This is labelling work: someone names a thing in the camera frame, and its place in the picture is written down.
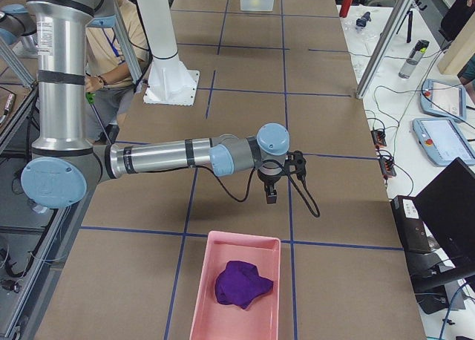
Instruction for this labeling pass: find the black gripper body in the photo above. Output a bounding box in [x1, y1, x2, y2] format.
[258, 160, 285, 194]

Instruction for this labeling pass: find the purple microfiber cloth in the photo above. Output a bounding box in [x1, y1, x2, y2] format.
[214, 261, 274, 310]

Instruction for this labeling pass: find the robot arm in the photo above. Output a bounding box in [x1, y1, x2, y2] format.
[21, 0, 290, 209]

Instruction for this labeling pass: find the pink plastic tray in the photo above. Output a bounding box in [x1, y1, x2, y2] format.
[189, 231, 281, 339]

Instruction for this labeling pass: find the black monitor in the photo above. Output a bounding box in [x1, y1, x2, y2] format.
[390, 158, 474, 314]

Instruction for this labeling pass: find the clear water bottle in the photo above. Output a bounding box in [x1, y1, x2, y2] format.
[398, 39, 430, 79]

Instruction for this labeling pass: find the teach pendant near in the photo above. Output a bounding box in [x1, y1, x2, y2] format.
[412, 117, 474, 166]

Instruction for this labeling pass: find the teach pendant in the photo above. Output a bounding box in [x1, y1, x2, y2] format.
[420, 79, 467, 122]
[412, 117, 474, 166]

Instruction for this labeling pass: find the teach pendant far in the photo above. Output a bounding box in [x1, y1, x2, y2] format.
[420, 79, 467, 122]

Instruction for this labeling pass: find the seated person in beige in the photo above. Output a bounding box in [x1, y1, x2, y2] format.
[84, 0, 150, 141]

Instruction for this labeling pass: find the black camera cable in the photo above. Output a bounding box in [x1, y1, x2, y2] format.
[192, 160, 321, 218]

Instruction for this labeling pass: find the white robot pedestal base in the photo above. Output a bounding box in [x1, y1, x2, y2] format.
[137, 0, 200, 106]

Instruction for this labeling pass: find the green handled tool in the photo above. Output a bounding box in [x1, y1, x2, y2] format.
[85, 92, 112, 145]

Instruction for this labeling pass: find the aluminium frame post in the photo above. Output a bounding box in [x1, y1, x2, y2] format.
[355, 0, 413, 99]

